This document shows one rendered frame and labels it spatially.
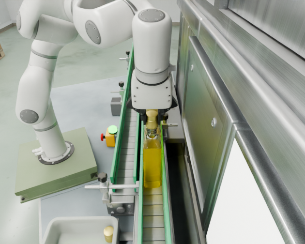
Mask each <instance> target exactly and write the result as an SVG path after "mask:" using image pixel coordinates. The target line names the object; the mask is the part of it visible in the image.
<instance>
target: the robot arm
mask: <svg viewBox="0 0 305 244"><path fill-rule="evenodd" d="M16 26H17V30H18V32H19V33H20V34H21V35H22V36H23V37H25V38H28V39H34V41H33V43H32V45H31V52H30V61H29V64H28V67H27V69H26V70H25V72H24V74H23V75H22V77H21V79H20V82H19V86H18V93H17V100H16V107H15V113H16V116H17V118H18V119H19V120H20V121H21V122H22V123H24V124H26V125H32V127H33V129H34V132H35V134H36V136H37V138H38V140H39V143H40V145H41V147H40V148H38V149H35V150H32V153H35V156H37V155H41V157H42V159H43V160H45V161H47V162H54V161H58V160H61V159H63V158H64V157H66V156H67V155H68V154H69V152H70V150H71V147H70V145H69V144H68V143H66V142H65V141H64V138H63V136H62V133H61V130H60V127H59V124H58V121H57V118H56V115H55V112H54V109H53V105H52V101H51V98H50V93H51V89H52V85H53V82H54V74H55V68H56V63H57V58H58V54H59V52H60V50H61V49H62V48H63V47H64V46H66V45H68V44H70V43H72V42H73V41H74V40H75V39H76V37H77V35H78V33H79V35H80V36H81V37H82V38H83V40H84V41H86V42H87V43H88V44H90V45H93V46H96V47H99V48H111V47H114V46H116V45H118V44H120V43H122V42H124V41H126V40H128V39H130V38H133V45H134V59H135V70H133V73H132V81H131V94H132V95H131V97H130V98H129V99H128V101H127V102H126V107H128V108H131V109H133V110H134V111H136V112H138V113H139V115H140V117H141V121H143V125H146V109H158V125H160V124H161V121H163V115H164V114H165V113H166V112H167V111H169V110H170V109H171V108H174V107H177V106H178V103H177V101H176V99H175V98H174V97H173V95H172V74H171V71H175V70H176V65H172V64H170V63H169V62H170V60H169V58H170V46H171V34H172V20H171V17H170V15H169V14H168V13H166V12H165V11H163V10H160V9H156V8H155V7H154V6H153V5H152V4H151V3H150V2H149V1H148V0H116V1H113V2H110V3H108V4H106V2H105V0H23V2H22V5H21V7H20V9H19V11H18V13H17V17H16Z"/></svg>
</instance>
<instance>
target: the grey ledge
mask: <svg viewBox="0 0 305 244"><path fill-rule="evenodd" d="M171 74H172V95H173V97H174V98H175V99H176V101H177V102H178V100H177V95H176V91H175V82H174V78H173V73H172V71H171ZM166 113H168V119H167V121H168V123H177V124H178V126H168V129H167V130H166V133H167V140H166V143H185V140H184V135H183V129H182V124H181V115H180V110H179V105H178V106H177V107H174V108H171V109H170V110H169V111H167V112H166Z"/></svg>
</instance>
